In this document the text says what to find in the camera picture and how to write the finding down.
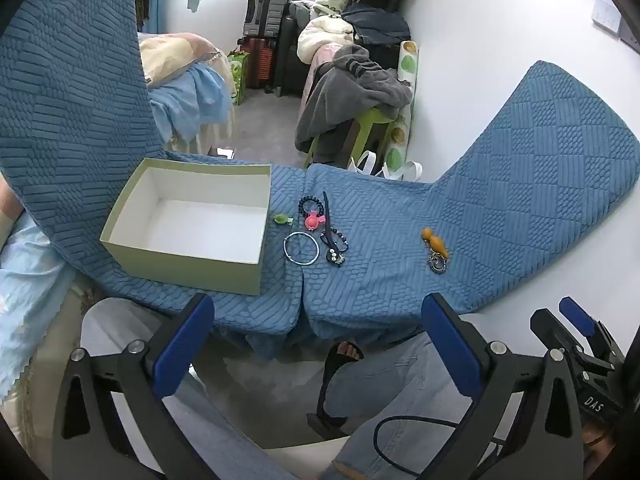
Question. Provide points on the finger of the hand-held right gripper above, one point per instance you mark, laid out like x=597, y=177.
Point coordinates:
x=550, y=327
x=580, y=315

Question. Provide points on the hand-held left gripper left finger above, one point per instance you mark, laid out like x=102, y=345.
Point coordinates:
x=182, y=345

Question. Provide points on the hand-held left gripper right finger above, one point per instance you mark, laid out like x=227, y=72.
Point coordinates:
x=450, y=340

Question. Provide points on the light green cardboard box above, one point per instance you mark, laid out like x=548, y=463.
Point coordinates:
x=200, y=270

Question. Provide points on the silver bangle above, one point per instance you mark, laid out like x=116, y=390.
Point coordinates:
x=286, y=250

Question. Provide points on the pink charm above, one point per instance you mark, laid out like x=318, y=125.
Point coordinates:
x=312, y=221

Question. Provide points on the person's leg in jeans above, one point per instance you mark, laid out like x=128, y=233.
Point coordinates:
x=225, y=440
x=390, y=385

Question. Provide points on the light blue floral cloth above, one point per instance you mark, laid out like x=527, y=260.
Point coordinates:
x=30, y=300

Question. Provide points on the green stool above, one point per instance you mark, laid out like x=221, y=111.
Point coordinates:
x=372, y=120

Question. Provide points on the blue textured sofa cover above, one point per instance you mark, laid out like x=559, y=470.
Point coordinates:
x=75, y=135

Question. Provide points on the light blue bedsheet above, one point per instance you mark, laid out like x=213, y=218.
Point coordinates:
x=200, y=95

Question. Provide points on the grey blanket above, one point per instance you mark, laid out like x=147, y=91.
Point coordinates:
x=345, y=100

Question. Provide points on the green shopping bag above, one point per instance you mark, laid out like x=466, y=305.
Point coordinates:
x=239, y=77

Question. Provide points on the rolled mat with green dots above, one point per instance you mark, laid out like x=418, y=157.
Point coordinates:
x=407, y=62

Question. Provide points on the cream pillow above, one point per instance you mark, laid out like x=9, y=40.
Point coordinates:
x=165, y=55

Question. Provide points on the red suitcase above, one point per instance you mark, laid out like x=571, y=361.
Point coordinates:
x=260, y=62

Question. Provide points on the pink blanket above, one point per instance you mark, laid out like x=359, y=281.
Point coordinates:
x=320, y=60

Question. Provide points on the black suitcase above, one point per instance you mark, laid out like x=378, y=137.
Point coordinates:
x=290, y=45

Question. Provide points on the dark navy clothing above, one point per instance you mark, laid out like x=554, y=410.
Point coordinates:
x=375, y=25

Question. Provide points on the cream duvet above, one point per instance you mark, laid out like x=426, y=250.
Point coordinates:
x=322, y=35

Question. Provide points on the grey hard suitcase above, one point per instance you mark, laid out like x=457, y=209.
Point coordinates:
x=265, y=10

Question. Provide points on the white wall switch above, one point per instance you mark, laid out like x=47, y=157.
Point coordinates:
x=605, y=15

